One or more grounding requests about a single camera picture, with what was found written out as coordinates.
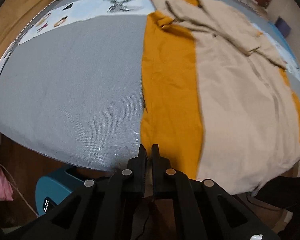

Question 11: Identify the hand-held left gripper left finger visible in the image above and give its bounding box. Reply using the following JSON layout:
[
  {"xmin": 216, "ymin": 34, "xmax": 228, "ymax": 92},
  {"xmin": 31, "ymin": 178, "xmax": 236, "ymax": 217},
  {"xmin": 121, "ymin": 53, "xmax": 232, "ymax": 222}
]
[{"xmin": 22, "ymin": 145, "xmax": 147, "ymax": 240}]

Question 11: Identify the bed with grey sheet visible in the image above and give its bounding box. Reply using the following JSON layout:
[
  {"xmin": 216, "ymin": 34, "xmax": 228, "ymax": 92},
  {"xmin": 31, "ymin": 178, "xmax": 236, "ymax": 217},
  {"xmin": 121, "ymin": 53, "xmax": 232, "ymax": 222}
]
[{"xmin": 0, "ymin": 0, "xmax": 300, "ymax": 172}]

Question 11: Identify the white cord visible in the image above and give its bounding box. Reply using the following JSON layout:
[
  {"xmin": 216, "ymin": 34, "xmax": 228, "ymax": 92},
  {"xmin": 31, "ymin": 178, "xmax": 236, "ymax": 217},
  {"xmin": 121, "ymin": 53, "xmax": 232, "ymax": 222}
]
[{"xmin": 0, "ymin": 162, "xmax": 38, "ymax": 217}]

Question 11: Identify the purple mat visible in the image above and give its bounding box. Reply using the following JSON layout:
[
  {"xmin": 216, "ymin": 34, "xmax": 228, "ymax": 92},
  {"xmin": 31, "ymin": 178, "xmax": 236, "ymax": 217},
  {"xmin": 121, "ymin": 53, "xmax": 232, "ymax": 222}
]
[{"xmin": 275, "ymin": 17, "xmax": 292, "ymax": 38}]

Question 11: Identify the person's left leg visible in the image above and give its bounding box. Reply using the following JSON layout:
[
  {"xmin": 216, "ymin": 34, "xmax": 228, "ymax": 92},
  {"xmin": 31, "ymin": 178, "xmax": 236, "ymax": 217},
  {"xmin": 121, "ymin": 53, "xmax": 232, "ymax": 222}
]
[{"xmin": 250, "ymin": 175, "xmax": 300, "ymax": 211}]

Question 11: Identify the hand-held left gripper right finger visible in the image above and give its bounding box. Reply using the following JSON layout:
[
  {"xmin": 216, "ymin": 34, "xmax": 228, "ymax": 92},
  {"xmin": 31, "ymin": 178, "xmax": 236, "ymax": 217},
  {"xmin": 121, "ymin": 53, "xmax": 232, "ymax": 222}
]
[{"xmin": 151, "ymin": 144, "xmax": 280, "ymax": 240}]

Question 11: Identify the black floor cable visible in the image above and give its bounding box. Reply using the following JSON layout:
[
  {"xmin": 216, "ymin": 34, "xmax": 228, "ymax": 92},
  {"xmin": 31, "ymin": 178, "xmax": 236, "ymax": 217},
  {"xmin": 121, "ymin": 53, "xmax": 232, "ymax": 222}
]
[{"xmin": 137, "ymin": 197, "xmax": 156, "ymax": 240}]

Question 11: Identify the beige and mustard hooded jacket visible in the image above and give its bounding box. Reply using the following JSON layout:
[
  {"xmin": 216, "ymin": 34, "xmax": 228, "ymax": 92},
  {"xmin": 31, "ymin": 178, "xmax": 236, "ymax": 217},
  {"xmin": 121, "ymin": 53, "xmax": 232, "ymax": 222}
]
[{"xmin": 139, "ymin": 0, "xmax": 300, "ymax": 196}]

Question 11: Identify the blue plastic stool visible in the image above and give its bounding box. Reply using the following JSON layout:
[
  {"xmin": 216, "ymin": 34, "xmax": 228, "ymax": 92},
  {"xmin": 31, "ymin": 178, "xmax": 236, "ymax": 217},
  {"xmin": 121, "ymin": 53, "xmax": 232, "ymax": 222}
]
[{"xmin": 36, "ymin": 166, "xmax": 111, "ymax": 217}]

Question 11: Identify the wooden headboard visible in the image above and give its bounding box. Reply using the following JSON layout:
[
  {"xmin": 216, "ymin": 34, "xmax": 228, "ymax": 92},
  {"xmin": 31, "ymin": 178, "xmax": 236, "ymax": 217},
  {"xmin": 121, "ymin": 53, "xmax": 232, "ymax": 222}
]
[{"xmin": 0, "ymin": 0, "xmax": 56, "ymax": 78}]

